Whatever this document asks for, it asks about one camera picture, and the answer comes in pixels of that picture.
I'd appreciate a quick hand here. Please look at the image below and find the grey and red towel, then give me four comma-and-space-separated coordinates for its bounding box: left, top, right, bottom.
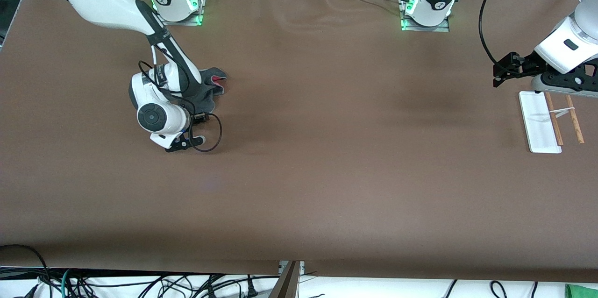
185, 67, 228, 116

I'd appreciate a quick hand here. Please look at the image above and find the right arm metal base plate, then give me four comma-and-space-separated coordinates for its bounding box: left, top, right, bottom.
154, 0, 205, 26

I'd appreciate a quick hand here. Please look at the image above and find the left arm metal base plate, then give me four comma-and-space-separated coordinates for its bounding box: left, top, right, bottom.
401, 0, 450, 32

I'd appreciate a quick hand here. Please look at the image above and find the wooden rack rod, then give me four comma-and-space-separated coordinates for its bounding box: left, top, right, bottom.
565, 95, 584, 144
545, 92, 564, 146

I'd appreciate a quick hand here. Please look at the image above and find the white rack base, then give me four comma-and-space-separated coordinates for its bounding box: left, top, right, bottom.
519, 91, 562, 154

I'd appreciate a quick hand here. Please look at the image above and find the green cloth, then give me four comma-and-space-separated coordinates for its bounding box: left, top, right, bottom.
564, 284, 598, 298

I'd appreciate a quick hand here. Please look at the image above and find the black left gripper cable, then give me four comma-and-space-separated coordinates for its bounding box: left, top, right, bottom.
478, 0, 518, 69

